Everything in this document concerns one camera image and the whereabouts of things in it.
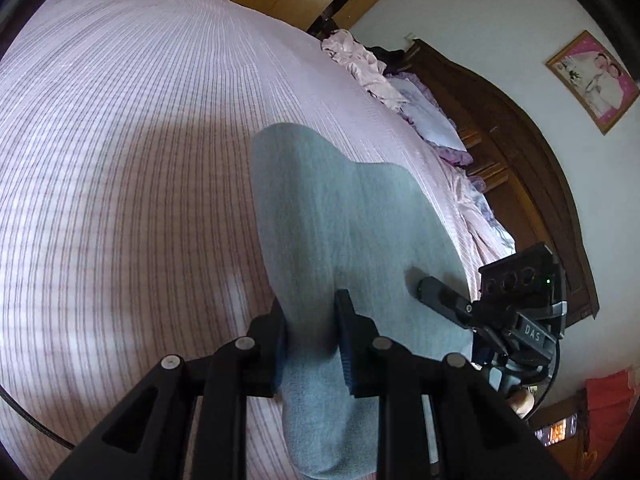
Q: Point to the light blue pants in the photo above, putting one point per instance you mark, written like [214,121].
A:
[326,223]

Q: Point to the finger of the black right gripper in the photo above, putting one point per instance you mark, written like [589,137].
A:
[447,302]

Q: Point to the black camera box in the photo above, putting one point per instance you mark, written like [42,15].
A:
[531,279]

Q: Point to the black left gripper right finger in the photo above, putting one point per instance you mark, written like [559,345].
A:
[373,365]

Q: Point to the pink plaid bed sheet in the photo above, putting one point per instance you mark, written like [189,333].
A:
[127,221]

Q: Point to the red cloth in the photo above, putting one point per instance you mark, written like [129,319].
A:
[610,402]

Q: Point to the person right hand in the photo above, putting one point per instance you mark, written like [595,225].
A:
[522,401]

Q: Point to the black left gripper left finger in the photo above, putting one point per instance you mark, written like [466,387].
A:
[252,365]

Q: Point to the framed pink wall picture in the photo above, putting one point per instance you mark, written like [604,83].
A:
[600,83]

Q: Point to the dark wooden headboard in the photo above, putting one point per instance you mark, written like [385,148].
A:
[526,187]

